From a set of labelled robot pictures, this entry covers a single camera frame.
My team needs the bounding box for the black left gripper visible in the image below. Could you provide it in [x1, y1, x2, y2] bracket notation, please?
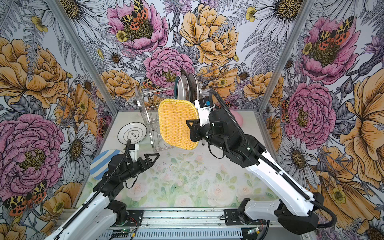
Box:
[120, 153, 160, 181]

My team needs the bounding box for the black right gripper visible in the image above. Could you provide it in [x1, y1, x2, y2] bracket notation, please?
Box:
[186, 118, 230, 151]

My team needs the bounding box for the pink plastic plate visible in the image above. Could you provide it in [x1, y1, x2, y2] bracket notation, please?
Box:
[230, 110, 244, 127]

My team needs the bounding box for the yellow woven-pattern tray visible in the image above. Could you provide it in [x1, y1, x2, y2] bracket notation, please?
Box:
[158, 99, 199, 150]

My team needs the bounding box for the black square floral plate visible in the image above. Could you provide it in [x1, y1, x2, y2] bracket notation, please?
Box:
[181, 69, 198, 103]

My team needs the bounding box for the white plate green red rim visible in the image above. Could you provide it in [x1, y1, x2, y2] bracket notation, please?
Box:
[174, 76, 186, 100]

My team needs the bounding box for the white plate orange sunburst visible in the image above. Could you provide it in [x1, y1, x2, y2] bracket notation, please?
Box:
[192, 74, 202, 100]

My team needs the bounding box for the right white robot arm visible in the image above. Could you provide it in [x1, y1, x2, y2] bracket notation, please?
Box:
[186, 110, 324, 235]

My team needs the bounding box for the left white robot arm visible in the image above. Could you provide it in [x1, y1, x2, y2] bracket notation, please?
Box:
[46, 153, 160, 240]

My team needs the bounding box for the chrome two-tier dish rack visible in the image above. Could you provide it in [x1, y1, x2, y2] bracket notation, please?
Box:
[135, 86, 174, 152]

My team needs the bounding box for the white plate black clover outline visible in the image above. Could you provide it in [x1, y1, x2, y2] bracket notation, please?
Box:
[118, 122, 148, 145]

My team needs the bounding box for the blue white striped plate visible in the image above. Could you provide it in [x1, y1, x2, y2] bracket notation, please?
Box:
[90, 149, 123, 181]

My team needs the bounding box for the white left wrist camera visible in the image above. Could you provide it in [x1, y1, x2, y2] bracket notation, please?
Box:
[129, 144, 140, 162]

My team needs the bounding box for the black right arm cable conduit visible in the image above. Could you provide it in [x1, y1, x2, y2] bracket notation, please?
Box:
[208, 89, 337, 229]

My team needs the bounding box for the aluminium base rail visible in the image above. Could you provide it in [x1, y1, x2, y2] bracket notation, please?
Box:
[56, 206, 310, 240]

